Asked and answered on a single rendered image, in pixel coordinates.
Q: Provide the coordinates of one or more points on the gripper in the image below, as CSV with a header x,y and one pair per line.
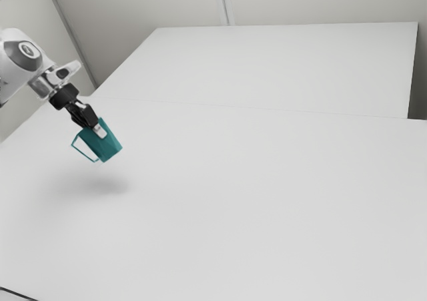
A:
x,y
64,96

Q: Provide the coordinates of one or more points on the teal faceted mug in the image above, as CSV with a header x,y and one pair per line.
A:
x,y
106,142

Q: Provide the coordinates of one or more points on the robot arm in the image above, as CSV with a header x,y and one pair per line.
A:
x,y
20,64

